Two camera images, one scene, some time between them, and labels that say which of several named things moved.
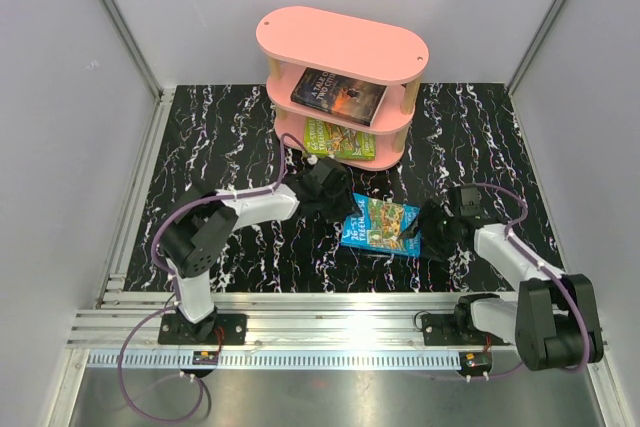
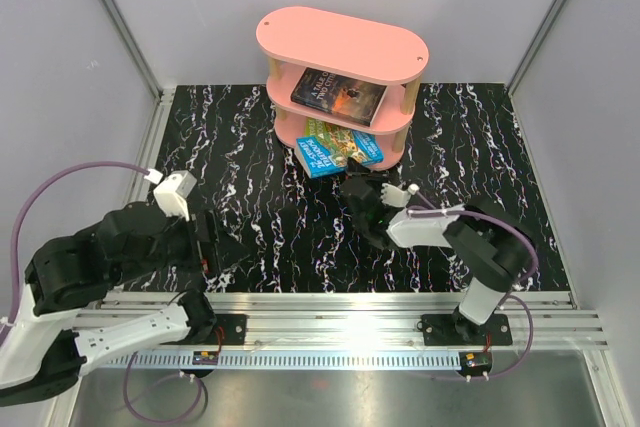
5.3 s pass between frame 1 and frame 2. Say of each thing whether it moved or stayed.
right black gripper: moved
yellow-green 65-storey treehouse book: stayed
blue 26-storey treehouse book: moved
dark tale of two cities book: stayed
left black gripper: moved
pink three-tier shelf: stayed
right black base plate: stayed
